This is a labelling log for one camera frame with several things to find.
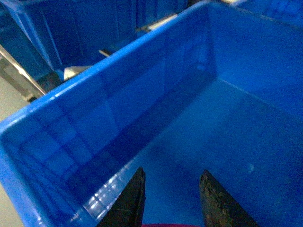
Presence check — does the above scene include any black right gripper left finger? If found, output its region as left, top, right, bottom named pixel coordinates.
left=97, top=167, right=146, bottom=227

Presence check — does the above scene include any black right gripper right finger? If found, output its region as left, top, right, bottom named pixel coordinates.
left=199, top=170, right=258, bottom=227

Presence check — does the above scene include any red toy block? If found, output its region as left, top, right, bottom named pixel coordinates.
left=142, top=223, right=200, bottom=227

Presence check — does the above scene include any large blue crate upper right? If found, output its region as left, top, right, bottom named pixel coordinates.
left=0, top=1, right=303, bottom=227

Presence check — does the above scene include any long blue bin upper left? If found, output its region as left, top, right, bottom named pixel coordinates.
left=0, top=0, right=190, bottom=82

